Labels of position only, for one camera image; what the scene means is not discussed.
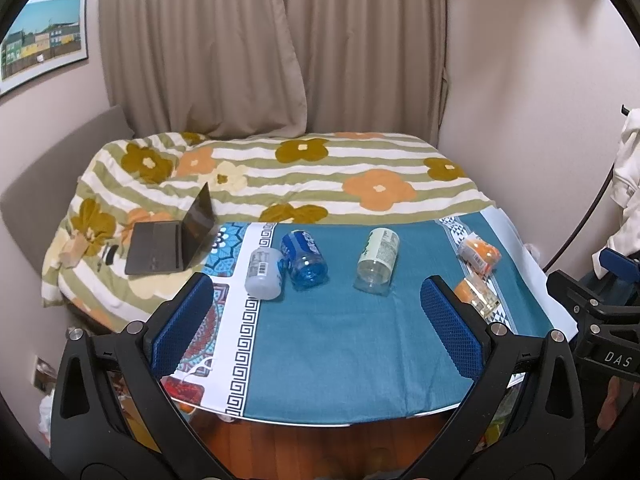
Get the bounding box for clear cup with orange print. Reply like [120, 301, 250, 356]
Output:
[454, 273, 500, 321]

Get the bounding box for orange labelled plastic cup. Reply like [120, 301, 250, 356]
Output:
[458, 233, 501, 276]

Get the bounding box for white frosted plastic cup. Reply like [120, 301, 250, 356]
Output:
[245, 247, 283, 301]

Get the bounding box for blue transparent plastic cup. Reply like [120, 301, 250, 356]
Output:
[281, 230, 329, 290]

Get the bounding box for white hanging clothes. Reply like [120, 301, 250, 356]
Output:
[592, 108, 639, 278]

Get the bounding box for dark grey laptop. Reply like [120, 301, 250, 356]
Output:
[125, 184, 216, 276]

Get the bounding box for small black object on duvet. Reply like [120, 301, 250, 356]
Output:
[104, 245, 119, 266]

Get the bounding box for teal patterned tablecloth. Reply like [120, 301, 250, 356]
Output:
[163, 207, 577, 426]

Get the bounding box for floral striped duvet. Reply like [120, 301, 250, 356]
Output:
[41, 132, 489, 332]

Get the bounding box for grey headboard cushion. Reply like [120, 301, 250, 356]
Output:
[1, 106, 134, 274]

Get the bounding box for beige curtain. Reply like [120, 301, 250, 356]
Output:
[99, 0, 447, 143]

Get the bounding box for framed landscape picture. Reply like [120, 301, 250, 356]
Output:
[1, 0, 89, 96]

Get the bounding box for black cable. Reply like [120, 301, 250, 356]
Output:
[542, 159, 618, 272]

